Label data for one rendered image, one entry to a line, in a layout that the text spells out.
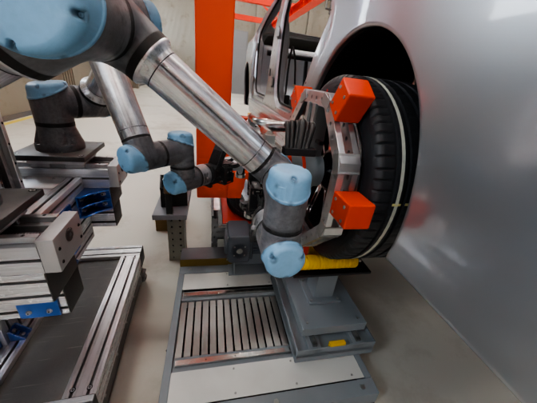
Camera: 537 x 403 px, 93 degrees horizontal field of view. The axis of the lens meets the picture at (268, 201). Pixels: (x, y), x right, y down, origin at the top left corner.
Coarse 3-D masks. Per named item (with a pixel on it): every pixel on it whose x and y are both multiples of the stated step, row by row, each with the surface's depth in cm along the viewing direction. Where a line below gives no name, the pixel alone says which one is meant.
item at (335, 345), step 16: (288, 304) 126; (288, 320) 115; (288, 336) 113; (304, 336) 109; (320, 336) 112; (336, 336) 113; (352, 336) 111; (368, 336) 114; (304, 352) 103; (320, 352) 106; (336, 352) 108; (352, 352) 110; (368, 352) 113
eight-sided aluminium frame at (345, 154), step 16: (304, 96) 91; (320, 96) 78; (304, 112) 103; (336, 128) 69; (352, 128) 71; (336, 144) 68; (352, 144) 69; (336, 160) 67; (352, 160) 67; (336, 176) 68; (352, 176) 68; (304, 224) 104; (320, 224) 77; (336, 224) 76; (304, 240) 90; (320, 240) 87
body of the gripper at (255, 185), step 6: (252, 186) 64; (258, 186) 62; (252, 192) 60; (258, 192) 61; (252, 198) 61; (258, 198) 59; (264, 198) 56; (252, 204) 62; (258, 204) 61; (264, 204) 56; (246, 210) 64; (252, 210) 63; (258, 210) 56; (252, 216) 63
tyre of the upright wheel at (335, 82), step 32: (384, 96) 71; (416, 96) 74; (384, 128) 65; (416, 128) 68; (384, 160) 65; (416, 160) 67; (384, 192) 66; (384, 224) 71; (352, 256) 83; (384, 256) 89
